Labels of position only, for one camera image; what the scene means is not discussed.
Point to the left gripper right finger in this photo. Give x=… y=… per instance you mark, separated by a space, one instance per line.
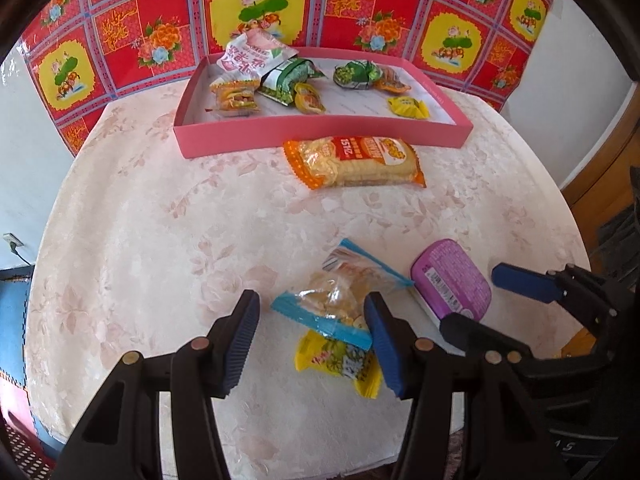
x=419 y=370

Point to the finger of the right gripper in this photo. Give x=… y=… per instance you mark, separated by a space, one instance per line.
x=526 y=283
x=473 y=337

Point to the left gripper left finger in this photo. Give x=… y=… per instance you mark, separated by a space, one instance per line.
x=118 y=436

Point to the purple plastic tub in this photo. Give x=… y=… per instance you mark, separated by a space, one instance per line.
x=446 y=281

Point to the yellow flower snack packet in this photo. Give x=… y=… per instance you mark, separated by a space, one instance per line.
x=336 y=358

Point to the blue edged clear snack bag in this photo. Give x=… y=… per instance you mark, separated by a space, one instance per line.
x=332 y=303

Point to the yellow candy packet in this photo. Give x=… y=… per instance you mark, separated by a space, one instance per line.
x=408 y=107

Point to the orange rice cracker pack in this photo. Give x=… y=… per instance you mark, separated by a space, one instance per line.
x=338 y=161

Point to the orange jelly cup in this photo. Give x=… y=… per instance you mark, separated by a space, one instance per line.
x=390 y=82

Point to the yellow jelly cup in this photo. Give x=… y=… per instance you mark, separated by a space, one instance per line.
x=309 y=98

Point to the green pea snack packet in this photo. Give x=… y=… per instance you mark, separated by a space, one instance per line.
x=357 y=75

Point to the orange burger gummy packet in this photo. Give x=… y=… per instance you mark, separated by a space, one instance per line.
x=234 y=95

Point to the peach jelly drink pouch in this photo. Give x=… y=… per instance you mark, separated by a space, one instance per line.
x=254 y=54

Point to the blue floor mat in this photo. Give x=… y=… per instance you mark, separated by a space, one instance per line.
x=14 y=296

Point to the pink shallow cardboard box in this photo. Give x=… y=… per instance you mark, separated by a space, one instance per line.
x=201 y=129

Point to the wall socket with cable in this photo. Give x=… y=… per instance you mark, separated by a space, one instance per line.
x=15 y=244

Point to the red floral wall covering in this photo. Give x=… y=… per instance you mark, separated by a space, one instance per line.
x=83 y=54

